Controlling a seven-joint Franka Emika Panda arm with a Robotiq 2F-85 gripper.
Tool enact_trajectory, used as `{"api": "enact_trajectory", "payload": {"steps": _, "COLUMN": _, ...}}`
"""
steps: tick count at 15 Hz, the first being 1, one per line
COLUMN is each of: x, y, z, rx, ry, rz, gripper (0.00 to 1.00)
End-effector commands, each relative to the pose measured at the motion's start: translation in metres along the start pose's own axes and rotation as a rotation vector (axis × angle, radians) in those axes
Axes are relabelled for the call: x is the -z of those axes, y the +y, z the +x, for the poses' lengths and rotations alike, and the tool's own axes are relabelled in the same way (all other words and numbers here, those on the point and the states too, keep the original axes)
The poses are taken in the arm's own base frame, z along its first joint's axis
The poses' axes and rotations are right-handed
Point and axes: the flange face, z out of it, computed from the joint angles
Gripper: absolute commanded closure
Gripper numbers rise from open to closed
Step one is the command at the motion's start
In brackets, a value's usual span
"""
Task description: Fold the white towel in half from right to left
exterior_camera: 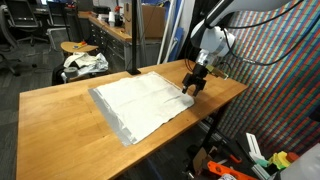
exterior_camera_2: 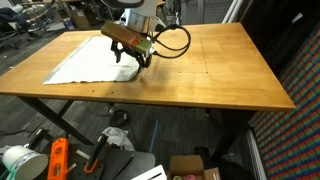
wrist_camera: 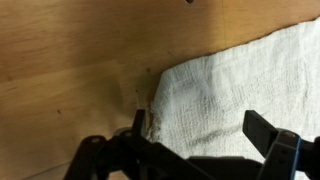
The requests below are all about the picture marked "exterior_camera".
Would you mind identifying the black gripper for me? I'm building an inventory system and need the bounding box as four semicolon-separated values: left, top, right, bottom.
181;63;208;97

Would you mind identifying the white towel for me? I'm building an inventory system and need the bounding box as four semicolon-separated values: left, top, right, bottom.
94;70;196;145

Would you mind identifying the blue board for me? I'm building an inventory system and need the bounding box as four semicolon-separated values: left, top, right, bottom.
166;26;185;63

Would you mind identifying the black table leg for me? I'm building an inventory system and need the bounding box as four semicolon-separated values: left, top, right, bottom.
184;103;234;174

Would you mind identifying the white pipe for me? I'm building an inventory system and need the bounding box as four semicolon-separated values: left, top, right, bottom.
166;0;188;64
156;0;177;65

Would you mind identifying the small cardboard box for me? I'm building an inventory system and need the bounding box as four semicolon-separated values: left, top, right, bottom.
192;146;210;173

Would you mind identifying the black vertical pole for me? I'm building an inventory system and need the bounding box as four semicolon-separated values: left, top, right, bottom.
127;0;142;76

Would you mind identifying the grey workbench wooden top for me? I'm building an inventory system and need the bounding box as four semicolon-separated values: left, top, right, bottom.
78;11;161;73

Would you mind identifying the black bottle red top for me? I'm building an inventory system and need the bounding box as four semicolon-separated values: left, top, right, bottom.
114;4;124;28

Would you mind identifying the teal plastic piece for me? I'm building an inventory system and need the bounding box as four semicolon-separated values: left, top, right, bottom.
256;158;270;168

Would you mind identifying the white paper cup stack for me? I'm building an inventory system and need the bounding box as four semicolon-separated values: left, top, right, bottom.
107;11;117;28

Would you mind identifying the crumpled white cloth pile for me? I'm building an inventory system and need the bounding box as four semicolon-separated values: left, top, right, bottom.
63;52;110;77

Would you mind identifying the yellow green plastic object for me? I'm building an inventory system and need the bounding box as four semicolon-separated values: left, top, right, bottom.
268;150;292;170

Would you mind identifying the yellow red small tool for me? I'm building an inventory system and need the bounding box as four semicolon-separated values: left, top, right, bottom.
72;40;89;50

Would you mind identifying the black box device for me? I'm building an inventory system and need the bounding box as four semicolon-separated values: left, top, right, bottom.
91;5;112;16

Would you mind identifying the red round cap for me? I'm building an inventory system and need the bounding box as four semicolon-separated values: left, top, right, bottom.
285;151;300;164

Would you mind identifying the grey tape roll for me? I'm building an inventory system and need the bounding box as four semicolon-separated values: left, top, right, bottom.
63;66;80;80

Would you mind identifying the round wooden side table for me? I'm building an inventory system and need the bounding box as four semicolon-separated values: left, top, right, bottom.
60;41;100;55

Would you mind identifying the white plastic container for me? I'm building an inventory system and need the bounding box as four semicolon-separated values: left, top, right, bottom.
279;143;320;180

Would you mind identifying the black office chair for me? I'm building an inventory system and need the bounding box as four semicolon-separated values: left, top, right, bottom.
0;3;22;77
5;0;50;47
45;0;73;51

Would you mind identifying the tan wrist camera box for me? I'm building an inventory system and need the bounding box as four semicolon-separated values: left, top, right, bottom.
206;64;230;81

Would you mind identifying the silver aluminium rail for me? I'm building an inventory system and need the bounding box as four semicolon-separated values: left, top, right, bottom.
196;120;228;142

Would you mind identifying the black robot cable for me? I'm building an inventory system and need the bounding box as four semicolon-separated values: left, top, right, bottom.
219;0;320;68

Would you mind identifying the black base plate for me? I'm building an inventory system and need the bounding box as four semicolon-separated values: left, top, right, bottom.
213;131;284;180

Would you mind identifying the white plastic bracket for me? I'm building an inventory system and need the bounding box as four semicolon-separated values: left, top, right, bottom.
245;132;272;180

